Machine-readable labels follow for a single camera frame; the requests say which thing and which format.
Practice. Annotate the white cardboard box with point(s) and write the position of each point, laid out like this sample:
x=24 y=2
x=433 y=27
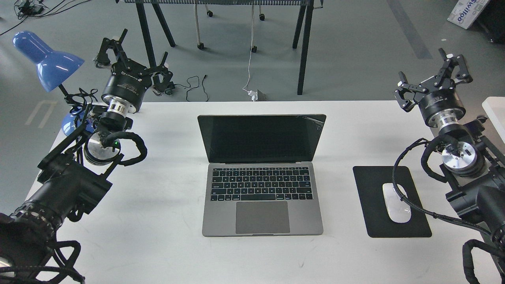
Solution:
x=466 y=12

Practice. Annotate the white power adapter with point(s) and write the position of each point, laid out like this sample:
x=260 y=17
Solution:
x=257 y=96

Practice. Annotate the grey open laptop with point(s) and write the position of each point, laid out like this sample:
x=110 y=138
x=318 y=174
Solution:
x=260 y=175

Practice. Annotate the white computer mouse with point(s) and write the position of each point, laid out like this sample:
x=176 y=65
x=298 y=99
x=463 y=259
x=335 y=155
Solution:
x=397 y=210

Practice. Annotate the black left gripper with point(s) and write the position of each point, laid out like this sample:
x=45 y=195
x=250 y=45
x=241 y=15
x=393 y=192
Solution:
x=130 y=80

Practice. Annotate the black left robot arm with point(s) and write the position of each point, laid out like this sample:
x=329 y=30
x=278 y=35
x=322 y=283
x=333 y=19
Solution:
x=74 y=175

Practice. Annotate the blue desk lamp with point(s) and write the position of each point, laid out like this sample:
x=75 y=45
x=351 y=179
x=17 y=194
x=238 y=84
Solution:
x=53 y=68

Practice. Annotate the black mouse pad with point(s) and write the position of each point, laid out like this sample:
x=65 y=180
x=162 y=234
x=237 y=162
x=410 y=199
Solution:
x=371 y=182

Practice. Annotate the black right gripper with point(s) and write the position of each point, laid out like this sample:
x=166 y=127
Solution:
x=438 y=93

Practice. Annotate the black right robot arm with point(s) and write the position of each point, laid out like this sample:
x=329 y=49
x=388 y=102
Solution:
x=461 y=156

